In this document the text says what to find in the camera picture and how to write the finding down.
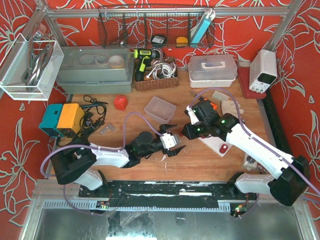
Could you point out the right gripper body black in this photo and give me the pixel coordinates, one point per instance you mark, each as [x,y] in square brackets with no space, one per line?
[186,131]

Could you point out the grey plastic storage box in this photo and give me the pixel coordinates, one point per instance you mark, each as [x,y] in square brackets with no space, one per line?
[96,70]

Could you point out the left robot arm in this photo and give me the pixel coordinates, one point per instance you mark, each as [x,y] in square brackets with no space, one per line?
[73,164]

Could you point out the translucent plastic spring bin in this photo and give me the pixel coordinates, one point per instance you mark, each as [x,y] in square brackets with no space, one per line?
[160,110]

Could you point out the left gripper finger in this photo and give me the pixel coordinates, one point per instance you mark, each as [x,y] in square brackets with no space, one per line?
[174,152]
[164,128]

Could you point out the aluminium frame bar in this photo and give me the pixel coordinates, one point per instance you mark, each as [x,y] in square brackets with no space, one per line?
[220,11]

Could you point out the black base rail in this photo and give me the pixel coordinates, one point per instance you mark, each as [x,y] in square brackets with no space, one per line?
[166,194]

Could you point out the black wire basket shelf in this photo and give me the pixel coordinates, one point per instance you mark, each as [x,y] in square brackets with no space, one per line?
[123,30]

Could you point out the small white socket part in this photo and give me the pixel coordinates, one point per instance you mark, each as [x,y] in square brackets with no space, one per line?
[250,164]

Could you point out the teal box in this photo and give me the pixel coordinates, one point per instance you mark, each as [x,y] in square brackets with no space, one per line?
[50,119]

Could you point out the red tray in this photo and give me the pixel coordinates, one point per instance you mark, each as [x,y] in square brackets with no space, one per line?
[243,74]

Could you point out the woven wicker basket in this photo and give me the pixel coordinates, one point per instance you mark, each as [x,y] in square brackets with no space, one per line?
[162,75]

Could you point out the clear acrylic box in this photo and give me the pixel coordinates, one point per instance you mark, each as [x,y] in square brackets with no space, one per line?
[29,70]

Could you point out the black foam strip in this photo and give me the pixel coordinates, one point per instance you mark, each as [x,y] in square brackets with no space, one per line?
[275,124]

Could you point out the metal angle bracket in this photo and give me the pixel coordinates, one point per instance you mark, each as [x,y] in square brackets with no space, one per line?
[109,127]

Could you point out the white plastic toolbox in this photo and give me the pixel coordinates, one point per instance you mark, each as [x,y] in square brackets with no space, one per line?
[207,71]

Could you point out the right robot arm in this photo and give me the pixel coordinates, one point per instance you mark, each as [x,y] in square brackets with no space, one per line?
[287,177]

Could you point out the blue book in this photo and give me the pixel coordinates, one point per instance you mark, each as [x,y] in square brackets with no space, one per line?
[200,30]

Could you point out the white power supply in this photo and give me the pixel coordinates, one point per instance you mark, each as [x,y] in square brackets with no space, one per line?
[262,71]

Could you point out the red cube block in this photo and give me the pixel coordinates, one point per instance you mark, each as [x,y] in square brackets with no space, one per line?
[120,102]

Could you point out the orange black screwdriver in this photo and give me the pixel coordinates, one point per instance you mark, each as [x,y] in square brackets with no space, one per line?
[201,98]

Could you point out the yellow tape measure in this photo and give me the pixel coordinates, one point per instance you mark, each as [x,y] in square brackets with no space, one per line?
[182,42]

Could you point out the green yellow cordless drill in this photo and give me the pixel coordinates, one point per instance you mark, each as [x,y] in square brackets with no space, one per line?
[144,57]

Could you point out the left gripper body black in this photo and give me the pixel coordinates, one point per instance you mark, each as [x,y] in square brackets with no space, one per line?
[160,146]

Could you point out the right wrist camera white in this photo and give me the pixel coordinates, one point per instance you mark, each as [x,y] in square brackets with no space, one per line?
[191,113]

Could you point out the white peg base plate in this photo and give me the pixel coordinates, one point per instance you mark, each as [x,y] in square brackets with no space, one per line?
[214,143]

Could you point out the yellow box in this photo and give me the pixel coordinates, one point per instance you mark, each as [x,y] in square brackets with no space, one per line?
[69,123]

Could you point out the white work glove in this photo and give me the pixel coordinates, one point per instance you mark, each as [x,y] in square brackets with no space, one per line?
[229,107]

